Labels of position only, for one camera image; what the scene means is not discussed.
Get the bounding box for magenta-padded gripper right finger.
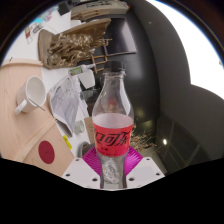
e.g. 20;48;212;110
123;145;166;190

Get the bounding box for white plastic chair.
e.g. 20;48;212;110
78;68;98;90

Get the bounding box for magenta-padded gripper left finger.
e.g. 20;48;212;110
61;147;101;190

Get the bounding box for green-labelled spray bottle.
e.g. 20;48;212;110
68;63;96;77

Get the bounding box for white cabinet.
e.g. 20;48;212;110
71;1;130;21

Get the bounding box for clear red-labelled drink bottle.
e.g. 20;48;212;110
91;60;135;190

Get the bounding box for flat round red coaster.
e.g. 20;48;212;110
37;140;56;165

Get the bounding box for golden relief sculpture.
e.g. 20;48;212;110
46;32;104;68

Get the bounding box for long ceiling light strip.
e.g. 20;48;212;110
146;0;224;101

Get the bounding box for small yellow item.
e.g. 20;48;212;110
62;134;73;151

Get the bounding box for grey printed newspaper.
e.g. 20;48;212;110
48;74;91;134

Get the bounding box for colourful book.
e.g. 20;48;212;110
33;5;58;27

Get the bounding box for black boxes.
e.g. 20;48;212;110
58;1;81;16

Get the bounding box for black wall screen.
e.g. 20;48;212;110
99;16;138;58

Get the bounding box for dark grey spray bottle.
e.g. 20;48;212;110
79;88;101;101

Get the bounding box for white ceramic mug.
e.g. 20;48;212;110
14;75;47;116

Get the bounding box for brown cardboard box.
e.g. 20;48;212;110
83;115;98;144

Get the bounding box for light wooden drawing board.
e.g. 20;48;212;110
0;58;57;160
14;119;76;178

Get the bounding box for small white cup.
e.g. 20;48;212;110
73;119;86;135

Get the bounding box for wooden easel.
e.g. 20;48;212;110
89;38;114;74

